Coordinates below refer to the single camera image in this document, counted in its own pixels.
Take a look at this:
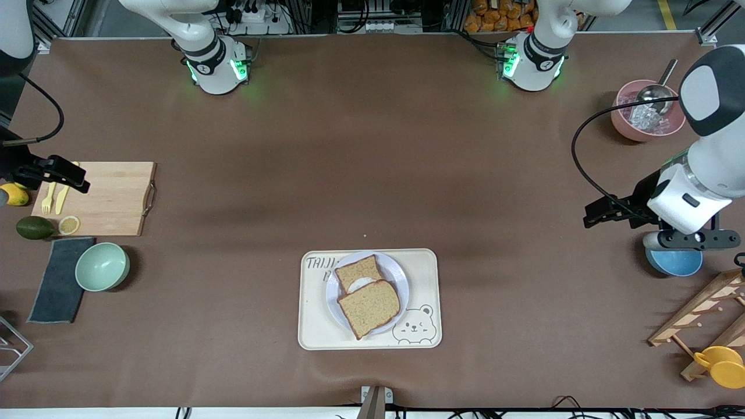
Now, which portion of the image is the white round plate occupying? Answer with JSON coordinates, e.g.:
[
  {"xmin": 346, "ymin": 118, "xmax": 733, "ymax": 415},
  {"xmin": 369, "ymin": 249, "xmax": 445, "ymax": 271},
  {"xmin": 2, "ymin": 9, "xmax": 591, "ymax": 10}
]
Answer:
[{"xmin": 325, "ymin": 251, "xmax": 410, "ymax": 336}]

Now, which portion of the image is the plain bread slice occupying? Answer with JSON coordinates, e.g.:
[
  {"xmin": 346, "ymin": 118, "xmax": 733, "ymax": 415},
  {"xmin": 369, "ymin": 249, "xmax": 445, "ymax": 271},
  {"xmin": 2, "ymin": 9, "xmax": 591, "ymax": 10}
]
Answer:
[{"xmin": 337, "ymin": 279, "xmax": 402, "ymax": 340}]

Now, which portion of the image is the yellow plastic knife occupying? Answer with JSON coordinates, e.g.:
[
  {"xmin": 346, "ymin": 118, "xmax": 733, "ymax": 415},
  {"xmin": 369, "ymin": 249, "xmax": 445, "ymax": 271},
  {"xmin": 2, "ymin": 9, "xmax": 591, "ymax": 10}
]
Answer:
[{"xmin": 55, "ymin": 162, "xmax": 80, "ymax": 215}]

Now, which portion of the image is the whole yellow lemon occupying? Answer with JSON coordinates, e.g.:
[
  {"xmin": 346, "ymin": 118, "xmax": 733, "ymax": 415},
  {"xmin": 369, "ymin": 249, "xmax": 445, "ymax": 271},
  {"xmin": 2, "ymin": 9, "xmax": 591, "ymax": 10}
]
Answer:
[{"xmin": 0, "ymin": 182, "xmax": 30, "ymax": 207}]

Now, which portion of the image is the wooden cutting board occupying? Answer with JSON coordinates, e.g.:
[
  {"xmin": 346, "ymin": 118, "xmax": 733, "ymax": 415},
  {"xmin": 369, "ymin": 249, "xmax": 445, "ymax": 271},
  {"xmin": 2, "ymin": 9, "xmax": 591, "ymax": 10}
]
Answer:
[{"xmin": 31, "ymin": 162, "xmax": 158, "ymax": 237}]

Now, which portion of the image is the green avocado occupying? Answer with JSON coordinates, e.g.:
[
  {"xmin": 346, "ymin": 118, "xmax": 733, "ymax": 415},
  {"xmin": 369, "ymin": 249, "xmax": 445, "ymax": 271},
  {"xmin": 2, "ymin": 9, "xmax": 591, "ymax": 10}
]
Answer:
[{"xmin": 16, "ymin": 216, "xmax": 56, "ymax": 240}]

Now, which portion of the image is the blue bowl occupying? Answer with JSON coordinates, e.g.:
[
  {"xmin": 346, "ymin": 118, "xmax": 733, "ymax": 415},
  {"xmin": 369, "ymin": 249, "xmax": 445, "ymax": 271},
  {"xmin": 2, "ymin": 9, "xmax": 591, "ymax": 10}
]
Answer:
[{"xmin": 646, "ymin": 247, "xmax": 703, "ymax": 277}]

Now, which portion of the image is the pink bowl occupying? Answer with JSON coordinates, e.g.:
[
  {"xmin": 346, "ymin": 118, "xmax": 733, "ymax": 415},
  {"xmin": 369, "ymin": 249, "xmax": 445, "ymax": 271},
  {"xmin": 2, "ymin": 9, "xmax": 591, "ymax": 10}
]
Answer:
[{"xmin": 611, "ymin": 80, "xmax": 687, "ymax": 143}]

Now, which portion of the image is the clear ice cubes pile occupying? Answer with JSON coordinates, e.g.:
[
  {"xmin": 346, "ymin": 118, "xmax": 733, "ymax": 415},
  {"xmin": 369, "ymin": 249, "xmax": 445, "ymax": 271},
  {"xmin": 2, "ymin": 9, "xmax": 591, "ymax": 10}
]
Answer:
[{"xmin": 618, "ymin": 93, "xmax": 683, "ymax": 136}]

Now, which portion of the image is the mint green bowl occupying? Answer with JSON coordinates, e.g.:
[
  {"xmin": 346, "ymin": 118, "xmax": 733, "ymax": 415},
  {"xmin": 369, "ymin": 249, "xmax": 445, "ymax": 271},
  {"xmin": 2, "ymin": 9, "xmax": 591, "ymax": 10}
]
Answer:
[{"xmin": 74, "ymin": 243, "xmax": 131, "ymax": 292}]

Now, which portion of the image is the metal scoop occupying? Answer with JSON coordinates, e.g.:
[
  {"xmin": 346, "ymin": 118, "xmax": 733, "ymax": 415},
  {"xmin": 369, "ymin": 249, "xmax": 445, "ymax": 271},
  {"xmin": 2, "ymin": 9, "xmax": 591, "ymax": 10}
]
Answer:
[{"xmin": 634, "ymin": 59, "xmax": 679, "ymax": 115}]

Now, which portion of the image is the dark grey cloth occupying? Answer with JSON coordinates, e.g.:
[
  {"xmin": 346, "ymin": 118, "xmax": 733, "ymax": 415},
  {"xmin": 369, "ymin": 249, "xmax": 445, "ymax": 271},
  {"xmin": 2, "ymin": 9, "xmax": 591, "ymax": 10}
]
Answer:
[{"xmin": 27, "ymin": 237, "xmax": 96, "ymax": 324}]

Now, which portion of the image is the wooden cup rack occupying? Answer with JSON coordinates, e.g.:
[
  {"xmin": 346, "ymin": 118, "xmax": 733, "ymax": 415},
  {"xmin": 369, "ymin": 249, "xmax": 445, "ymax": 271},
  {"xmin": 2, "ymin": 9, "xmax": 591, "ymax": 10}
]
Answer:
[{"xmin": 648, "ymin": 268, "xmax": 745, "ymax": 382}]

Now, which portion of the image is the yellow cup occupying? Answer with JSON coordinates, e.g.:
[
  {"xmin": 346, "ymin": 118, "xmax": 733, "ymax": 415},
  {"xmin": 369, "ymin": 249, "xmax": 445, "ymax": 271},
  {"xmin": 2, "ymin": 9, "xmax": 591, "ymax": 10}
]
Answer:
[{"xmin": 694, "ymin": 346, "xmax": 745, "ymax": 389}]

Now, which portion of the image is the orange packets pile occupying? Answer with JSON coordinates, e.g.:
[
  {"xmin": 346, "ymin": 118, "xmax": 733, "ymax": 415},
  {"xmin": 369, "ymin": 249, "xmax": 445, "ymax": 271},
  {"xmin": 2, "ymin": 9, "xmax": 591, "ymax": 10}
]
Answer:
[{"xmin": 464, "ymin": 0, "xmax": 539, "ymax": 33}]

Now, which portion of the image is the white power strip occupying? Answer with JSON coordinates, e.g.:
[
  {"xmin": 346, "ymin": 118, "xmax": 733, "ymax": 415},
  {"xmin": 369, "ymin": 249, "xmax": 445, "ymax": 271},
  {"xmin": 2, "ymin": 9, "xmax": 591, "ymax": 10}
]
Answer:
[{"xmin": 233, "ymin": 0, "xmax": 292, "ymax": 35}]

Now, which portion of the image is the cream tray with bear print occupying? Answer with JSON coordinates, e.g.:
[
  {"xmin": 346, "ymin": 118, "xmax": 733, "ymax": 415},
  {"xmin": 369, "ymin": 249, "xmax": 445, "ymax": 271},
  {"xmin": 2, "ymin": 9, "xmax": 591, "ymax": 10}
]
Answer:
[{"xmin": 298, "ymin": 248, "xmax": 442, "ymax": 351}]

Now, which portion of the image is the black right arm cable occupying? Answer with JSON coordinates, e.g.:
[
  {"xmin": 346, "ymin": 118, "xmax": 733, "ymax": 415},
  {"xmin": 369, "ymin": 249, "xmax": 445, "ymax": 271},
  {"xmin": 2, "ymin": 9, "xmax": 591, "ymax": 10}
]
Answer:
[{"xmin": 0, "ymin": 73, "xmax": 65, "ymax": 144}]

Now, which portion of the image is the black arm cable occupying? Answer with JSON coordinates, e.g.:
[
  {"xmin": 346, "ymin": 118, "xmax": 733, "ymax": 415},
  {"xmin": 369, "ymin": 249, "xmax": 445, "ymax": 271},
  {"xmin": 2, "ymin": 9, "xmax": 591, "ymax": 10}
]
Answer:
[
  {"xmin": 0, "ymin": 73, "xmax": 65, "ymax": 144},
  {"xmin": 571, "ymin": 96, "xmax": 682, "ymax": 225}
]

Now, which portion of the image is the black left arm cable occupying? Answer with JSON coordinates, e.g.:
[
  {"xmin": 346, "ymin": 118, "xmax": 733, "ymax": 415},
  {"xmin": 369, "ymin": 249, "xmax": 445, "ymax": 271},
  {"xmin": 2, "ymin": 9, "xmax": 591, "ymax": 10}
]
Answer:
[{"xmin": 571, "ymin": 96, "xmax": 682, "ymax": 225}]

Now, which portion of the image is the aluminium frame profile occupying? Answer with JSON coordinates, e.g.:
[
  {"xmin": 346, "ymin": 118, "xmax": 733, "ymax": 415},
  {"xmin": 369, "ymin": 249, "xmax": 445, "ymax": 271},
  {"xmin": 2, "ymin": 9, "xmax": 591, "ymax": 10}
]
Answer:
[
  {"xmin": 32, "ymin": 0, "xmax": 79, "ymax": 54},
  {"xmin": 697, "ymin": 0, "xmax": 745, "ymax": 46}
]

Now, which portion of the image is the metal wire rack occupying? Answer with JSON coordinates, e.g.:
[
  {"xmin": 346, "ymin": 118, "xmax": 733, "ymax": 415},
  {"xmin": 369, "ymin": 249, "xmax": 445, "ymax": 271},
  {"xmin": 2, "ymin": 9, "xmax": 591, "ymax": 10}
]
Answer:
[{"xmin": 0, "ymin": 316, "xmax": 34, "ymax": 383}]

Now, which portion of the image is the grey metal bracket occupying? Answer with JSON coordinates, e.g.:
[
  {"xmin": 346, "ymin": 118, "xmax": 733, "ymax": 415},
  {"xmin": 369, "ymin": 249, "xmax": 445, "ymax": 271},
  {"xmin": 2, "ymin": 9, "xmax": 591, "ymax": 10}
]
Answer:
[{"xmin": 356, "ymin": 385, "xmax": 393, "ymax": 419}]

